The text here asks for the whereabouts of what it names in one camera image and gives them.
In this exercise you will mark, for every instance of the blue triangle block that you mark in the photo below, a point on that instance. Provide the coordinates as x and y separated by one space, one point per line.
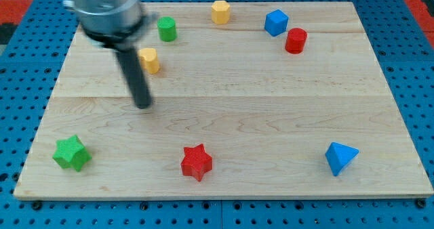
339 156

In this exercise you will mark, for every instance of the red cylinder block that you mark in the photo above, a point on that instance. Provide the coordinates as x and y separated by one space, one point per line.
296 38

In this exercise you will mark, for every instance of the yellow heart block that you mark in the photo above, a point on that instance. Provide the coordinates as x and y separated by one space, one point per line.
149 60

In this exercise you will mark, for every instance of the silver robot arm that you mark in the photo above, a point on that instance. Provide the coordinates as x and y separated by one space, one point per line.
113 24

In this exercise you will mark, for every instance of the yellow hexagon block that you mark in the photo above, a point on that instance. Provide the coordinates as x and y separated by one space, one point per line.
221 12

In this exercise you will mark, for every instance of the wooden board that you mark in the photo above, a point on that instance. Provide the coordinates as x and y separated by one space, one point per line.
265 116

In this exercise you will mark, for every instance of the blue cube block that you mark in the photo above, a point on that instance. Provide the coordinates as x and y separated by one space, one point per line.
276 22

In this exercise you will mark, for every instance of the green cylinder block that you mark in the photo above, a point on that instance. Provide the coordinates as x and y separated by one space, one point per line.
167 29

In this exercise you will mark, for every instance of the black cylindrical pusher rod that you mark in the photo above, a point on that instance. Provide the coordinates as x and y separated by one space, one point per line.
132 71

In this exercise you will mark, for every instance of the green star block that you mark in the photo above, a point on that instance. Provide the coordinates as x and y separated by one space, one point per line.
71 153

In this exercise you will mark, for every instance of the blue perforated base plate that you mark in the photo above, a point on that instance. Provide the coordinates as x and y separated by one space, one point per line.
33 58

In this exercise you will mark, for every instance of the red star block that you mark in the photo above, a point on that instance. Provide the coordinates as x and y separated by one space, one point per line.
196 162

